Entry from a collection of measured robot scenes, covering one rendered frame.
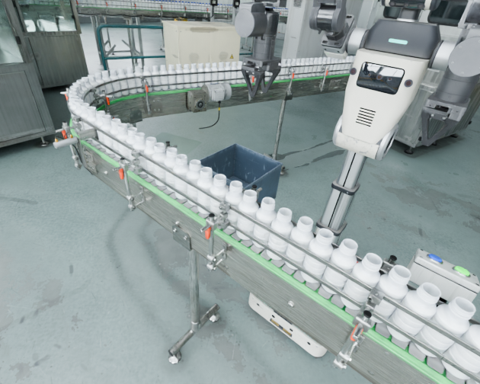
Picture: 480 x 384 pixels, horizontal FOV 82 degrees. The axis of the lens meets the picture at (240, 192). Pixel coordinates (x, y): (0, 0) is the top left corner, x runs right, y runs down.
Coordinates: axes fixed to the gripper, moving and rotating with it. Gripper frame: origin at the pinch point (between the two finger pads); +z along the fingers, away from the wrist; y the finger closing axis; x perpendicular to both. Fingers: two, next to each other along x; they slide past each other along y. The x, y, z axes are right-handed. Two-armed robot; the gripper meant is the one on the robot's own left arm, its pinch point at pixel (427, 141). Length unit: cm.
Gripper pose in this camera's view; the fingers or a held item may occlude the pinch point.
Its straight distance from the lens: 72.6
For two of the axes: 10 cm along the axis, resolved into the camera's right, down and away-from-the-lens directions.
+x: -7.7, -4.2, 4.8
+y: 6.3, -4.0, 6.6
